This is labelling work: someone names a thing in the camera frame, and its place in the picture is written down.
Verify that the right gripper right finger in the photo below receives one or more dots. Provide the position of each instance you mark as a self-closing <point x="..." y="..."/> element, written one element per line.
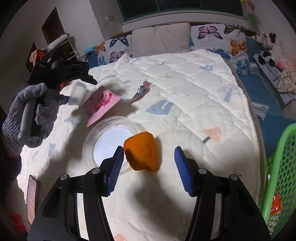
<point x="195" y="180"/>

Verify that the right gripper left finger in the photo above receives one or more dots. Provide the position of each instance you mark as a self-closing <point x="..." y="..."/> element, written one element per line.
<point x="102" y="180"/>

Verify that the pink snack wrapper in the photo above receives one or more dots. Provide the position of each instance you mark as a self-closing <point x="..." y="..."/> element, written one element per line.
<point x="99" y="103"/>

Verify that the grey gloved left hand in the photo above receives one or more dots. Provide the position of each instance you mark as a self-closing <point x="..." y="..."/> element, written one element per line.
<point x="46" y="116"/>

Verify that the clear plastic round lid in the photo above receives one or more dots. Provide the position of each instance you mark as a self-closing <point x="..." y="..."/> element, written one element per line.
<point x="103" y="140"/>

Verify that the orange sponge piece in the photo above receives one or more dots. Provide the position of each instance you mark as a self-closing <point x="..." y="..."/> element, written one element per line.
<point x="141" y="152"/>

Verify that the left butterfly pillow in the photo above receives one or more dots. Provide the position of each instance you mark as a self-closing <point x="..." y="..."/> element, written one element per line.
<point x="111" y="50"/>

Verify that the butterfly pillow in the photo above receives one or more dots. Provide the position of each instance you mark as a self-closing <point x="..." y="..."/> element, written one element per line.
<point x="227" y="40"/>
<point x="111" y="50"/>

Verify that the smartphone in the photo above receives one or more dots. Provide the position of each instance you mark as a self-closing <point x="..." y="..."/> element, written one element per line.
<point x="32" y="198"/>

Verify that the white quilted bed cover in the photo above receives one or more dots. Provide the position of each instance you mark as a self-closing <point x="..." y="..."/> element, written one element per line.
<point x="196" y="103"/>

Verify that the green plastic basket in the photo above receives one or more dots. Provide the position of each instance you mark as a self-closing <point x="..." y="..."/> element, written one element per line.
<point x="279" y="202"/>

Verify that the small silver foil wrapper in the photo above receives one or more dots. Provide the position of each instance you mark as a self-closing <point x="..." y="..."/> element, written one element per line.
<point x="141" y="91"/>

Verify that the dark window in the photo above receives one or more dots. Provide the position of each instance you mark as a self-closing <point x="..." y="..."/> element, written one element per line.
<point x="132" y="9"/>

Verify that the beige pillow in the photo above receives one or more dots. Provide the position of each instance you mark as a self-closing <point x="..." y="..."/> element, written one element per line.
<point x="171" y="38"/>

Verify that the blue bed sheet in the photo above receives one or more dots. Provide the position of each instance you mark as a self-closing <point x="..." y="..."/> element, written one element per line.
<point x="275" y="121"/>

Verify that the blue patterned folded blanket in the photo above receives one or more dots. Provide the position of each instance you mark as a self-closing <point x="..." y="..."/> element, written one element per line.
<point x="272" y="76"/>

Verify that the spotted cream cloth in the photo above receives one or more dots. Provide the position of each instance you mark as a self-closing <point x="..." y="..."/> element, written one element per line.
<point x="287" y="83"/>

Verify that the right butterfly pillow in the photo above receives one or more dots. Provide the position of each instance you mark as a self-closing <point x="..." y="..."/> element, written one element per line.
<point x="227" y="40"/>

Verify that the pink plush toy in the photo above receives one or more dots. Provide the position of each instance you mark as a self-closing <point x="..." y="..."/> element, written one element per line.
<point x="283" y="64"/>

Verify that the black white plush toy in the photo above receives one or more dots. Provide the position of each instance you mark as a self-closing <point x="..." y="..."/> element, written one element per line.
<point x="270" y="48"/>

